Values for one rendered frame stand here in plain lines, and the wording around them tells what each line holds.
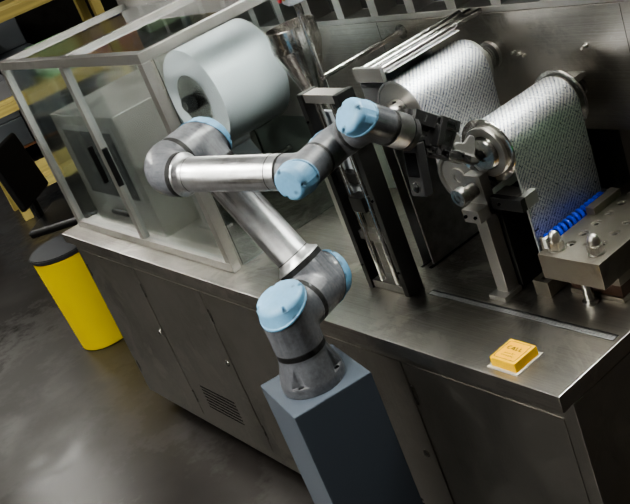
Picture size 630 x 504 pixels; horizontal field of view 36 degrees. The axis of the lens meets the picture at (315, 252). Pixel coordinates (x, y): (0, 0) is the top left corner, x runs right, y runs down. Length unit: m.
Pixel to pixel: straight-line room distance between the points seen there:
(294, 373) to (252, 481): 1.49
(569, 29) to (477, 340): 0.72
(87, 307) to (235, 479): 1.65
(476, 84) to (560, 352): 0.69
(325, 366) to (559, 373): 0.51
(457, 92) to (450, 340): 0.57
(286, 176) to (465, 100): 0.62
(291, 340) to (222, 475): 1.66
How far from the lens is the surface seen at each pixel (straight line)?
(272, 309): 2.07
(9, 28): 10.11
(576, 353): 2.00
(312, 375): 2.12
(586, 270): 2.04
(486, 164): 2.10
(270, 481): 3.55
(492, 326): 2.16
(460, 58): 2.32
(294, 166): 1.83
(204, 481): 3.72
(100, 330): 5.04
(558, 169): 2.19
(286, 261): 2.17
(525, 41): 2.38
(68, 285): 4.93
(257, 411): 3.29
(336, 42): 2.91
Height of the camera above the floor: 2.01
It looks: 23 degrees down
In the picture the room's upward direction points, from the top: 22 degrees counter-clockwise
